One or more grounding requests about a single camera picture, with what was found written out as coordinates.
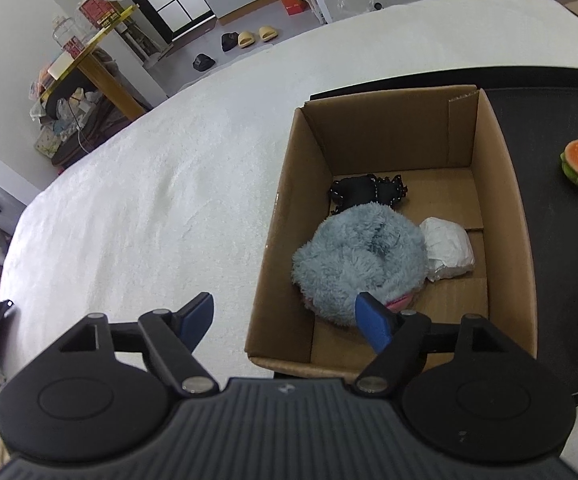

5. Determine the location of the grey fluffy plush toy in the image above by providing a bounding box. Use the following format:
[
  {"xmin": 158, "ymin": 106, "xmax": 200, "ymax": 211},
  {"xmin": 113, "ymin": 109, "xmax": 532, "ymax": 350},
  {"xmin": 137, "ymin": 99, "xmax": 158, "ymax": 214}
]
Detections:
[{"xmin": 291, "ymin": 203, "xmax": 429, "ymax": 327}]

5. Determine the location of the white soft bundle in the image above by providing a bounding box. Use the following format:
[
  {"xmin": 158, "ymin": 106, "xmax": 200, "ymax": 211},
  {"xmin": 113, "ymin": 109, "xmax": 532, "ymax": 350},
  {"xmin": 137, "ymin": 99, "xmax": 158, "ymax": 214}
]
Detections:
[{"xmin": 420, "ymin": 217, "xmax": 475, "ymax": 282}]

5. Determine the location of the black dotted fabric item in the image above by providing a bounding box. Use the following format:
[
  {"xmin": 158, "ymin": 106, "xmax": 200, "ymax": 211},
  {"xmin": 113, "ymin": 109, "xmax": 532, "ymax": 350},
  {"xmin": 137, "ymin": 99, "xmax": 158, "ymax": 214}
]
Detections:
[{"xmin": 327, "ymin": 174, "xmax": 408, "ymax": 214}]

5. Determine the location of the brown cardboard box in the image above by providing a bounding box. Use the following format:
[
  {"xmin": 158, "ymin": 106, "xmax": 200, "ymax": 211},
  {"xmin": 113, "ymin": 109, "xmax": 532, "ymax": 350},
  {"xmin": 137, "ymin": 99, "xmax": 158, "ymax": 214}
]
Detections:
[{"xmin": 246, "ymin": 86, "xmax": 537, "ymax": 380}]

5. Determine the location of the black shallow tray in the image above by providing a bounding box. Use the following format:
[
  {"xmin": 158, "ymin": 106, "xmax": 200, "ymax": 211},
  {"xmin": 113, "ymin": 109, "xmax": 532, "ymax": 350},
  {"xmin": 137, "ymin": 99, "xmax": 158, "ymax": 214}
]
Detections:
[{"xmin": 316, "ymin": 66, "xmax": 578, "ymax": 404}]

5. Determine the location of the yellow round side table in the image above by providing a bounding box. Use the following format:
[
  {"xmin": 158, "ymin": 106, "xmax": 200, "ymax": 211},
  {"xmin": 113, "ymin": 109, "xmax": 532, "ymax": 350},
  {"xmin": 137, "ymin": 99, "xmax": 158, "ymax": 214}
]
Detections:
[{"xmin": 39, "ymin": 4, "xmax": 146, "ymax": 122}]

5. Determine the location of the black slipper near beige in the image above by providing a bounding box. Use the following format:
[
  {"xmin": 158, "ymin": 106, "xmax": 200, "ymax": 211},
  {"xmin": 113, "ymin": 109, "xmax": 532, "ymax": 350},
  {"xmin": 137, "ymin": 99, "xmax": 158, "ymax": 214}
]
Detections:
[{"xmin": 220, "ymin": 32, "xmax": 239, "ymax": 52}]

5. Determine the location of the left beige slipper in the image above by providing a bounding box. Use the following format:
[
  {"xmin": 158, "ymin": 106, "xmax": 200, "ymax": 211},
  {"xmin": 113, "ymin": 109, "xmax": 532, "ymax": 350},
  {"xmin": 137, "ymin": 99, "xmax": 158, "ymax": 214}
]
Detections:
[{"xmin": 238, "ymin": 32, "xmax": 256, "ymax": 49}]

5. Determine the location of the right beige slipper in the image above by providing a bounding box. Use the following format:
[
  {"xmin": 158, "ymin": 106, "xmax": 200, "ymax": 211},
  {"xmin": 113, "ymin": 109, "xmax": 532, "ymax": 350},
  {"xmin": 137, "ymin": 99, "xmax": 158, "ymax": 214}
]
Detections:
[{"xmin": 258, "ymin": 26, "xmax": 278, "ymax": 42}]

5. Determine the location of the clear glass jar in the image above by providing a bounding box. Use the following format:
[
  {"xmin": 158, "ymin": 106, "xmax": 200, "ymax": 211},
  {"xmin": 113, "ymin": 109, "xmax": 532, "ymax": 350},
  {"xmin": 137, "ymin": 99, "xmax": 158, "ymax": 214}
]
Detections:
[{"xmin": 52, "ymin": 15, "xmax": 85, "ymax": 58}]

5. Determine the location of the red box on table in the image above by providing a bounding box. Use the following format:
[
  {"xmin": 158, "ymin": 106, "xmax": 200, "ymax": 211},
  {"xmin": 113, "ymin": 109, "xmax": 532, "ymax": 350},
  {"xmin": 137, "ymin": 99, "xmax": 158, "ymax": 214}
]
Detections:
[{"xmin": 78, "ymin": 0, "xmax": 120, "ymax": 29}]

